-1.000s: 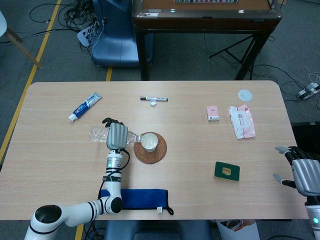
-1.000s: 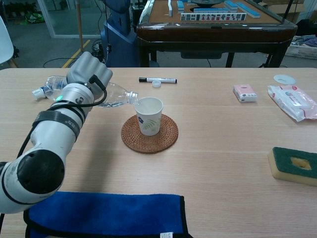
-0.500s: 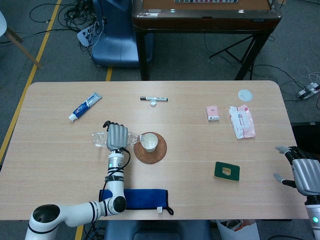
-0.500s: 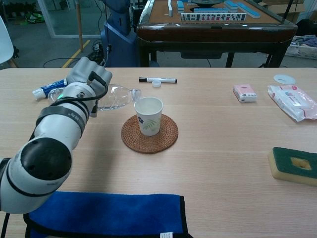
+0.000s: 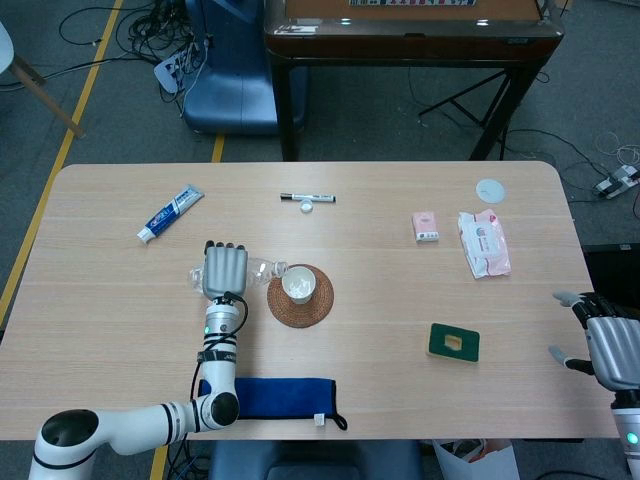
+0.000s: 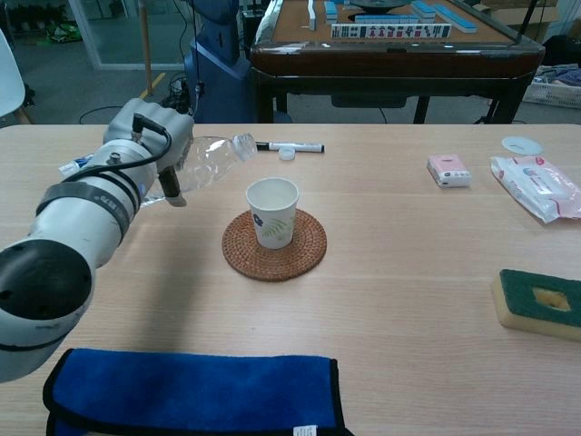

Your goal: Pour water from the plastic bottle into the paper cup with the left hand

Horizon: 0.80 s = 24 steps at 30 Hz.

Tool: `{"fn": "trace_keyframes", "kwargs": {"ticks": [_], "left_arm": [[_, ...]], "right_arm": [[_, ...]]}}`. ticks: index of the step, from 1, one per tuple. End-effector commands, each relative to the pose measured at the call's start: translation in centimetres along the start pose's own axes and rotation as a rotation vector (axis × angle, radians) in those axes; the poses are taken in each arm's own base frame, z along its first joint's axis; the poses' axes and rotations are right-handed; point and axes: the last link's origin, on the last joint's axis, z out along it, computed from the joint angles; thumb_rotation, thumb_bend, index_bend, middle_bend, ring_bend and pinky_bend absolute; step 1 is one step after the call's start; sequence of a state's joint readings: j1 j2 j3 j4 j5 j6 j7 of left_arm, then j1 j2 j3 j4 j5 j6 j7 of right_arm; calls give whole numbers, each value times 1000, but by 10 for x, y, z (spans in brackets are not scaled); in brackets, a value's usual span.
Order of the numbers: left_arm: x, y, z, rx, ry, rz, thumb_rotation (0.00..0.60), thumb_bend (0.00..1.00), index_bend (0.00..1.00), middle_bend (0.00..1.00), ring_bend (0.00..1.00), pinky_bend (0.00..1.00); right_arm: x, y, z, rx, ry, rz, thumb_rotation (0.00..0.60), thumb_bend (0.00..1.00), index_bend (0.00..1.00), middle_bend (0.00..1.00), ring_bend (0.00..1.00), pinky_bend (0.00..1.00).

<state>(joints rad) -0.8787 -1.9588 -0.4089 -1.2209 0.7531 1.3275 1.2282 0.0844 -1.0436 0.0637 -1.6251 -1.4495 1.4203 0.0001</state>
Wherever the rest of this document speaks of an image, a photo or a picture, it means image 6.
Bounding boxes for blue towel black trim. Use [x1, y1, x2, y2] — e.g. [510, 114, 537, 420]
[42, 348, 355, 436]

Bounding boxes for blue chair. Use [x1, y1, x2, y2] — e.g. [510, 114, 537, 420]
[183, 0, 291, 124]

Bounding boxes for white chair wooden legs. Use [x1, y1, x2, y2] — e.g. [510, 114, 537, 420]
[0, 27, 35, 126]

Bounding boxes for pink tissue pack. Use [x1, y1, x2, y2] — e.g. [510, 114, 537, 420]
[426, 154, 471, 189]

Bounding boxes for brown woven round coaster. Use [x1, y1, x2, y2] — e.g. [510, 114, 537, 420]
[222, 209, 328, 282]

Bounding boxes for white plastic basket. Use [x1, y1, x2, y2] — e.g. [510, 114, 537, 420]
[521, 65, 581, 109]

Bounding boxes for white paper cup leaf print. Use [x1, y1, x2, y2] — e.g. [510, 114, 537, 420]
[245, 176, 300, 250]

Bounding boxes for white round plastic lid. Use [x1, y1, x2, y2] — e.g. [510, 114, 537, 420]
[501, 135, 544, 156]

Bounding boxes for black cable tangle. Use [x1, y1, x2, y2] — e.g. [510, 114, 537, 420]
[79, 72, 196, 124]

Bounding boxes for dark wooden mahjong table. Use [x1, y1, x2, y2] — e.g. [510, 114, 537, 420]
[249, 0, 546, 124]

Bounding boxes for green yellow sponge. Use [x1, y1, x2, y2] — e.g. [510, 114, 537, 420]
[490, 268, 581, 342]

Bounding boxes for wooden pole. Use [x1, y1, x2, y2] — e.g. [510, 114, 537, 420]
[141, 0, 153, 96]

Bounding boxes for mahjong tile row face up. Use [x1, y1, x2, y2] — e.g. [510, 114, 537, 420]
[330, 23, 453, 40]

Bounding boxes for green bag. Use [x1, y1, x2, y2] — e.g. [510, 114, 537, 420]
[35, 22, 83, 46]

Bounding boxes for blue white toothpaste tube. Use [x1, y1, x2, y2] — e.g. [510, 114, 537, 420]
[58, 154, 96, 178]

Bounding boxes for black bag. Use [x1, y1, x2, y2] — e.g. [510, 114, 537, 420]
[542, 34, 581, 69]

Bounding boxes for white black marker pen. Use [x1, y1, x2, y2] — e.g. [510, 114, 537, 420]
[255, 141, 326, 154]

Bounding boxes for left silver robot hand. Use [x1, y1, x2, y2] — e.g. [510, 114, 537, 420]
[103, 98, 195, 208]

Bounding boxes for transparent plastic bottle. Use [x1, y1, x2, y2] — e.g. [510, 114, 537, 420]
[140, 131, 259, 208]

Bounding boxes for pink white wet wipes pack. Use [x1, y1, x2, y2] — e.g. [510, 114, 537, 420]
[489, 155, 581, 224]

